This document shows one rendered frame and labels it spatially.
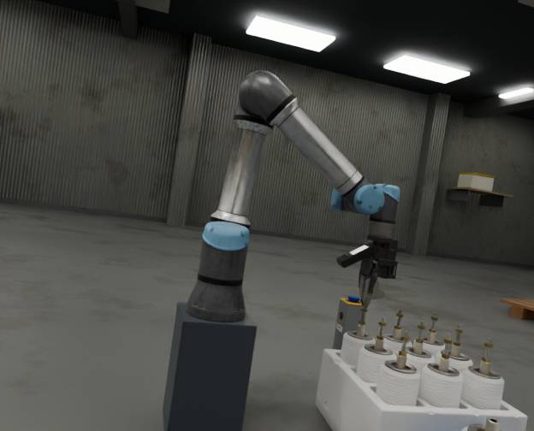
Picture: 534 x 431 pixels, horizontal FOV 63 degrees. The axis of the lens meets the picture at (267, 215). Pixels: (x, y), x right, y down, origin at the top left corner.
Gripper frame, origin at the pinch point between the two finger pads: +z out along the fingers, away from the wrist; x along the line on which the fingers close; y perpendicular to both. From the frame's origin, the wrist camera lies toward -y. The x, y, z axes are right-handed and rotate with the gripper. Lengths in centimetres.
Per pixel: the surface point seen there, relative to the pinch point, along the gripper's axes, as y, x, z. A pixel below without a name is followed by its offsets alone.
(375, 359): -1.5, -15.8, 11.1
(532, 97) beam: 492, 536, -264
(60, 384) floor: -83, 11, 35
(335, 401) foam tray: -6.8, -7.3, 26.7
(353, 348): -2.5, -3.5, 12.7
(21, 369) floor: -96, 19, 35
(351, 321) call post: 3.3, 13.7, 9.5
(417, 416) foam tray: 2.9, -31.3, 18.1
